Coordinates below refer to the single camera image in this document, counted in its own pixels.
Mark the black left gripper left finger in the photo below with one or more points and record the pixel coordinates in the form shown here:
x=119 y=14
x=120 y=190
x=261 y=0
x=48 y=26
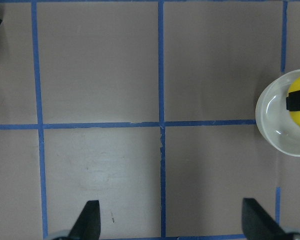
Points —
x=88 y=224

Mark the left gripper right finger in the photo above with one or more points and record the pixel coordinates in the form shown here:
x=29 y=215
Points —
x=293 y=101

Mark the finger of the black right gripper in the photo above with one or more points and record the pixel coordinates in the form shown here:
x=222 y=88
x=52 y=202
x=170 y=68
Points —
x=257 y=223

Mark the cream bowl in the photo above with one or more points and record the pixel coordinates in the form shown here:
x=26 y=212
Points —
x=273 y=119

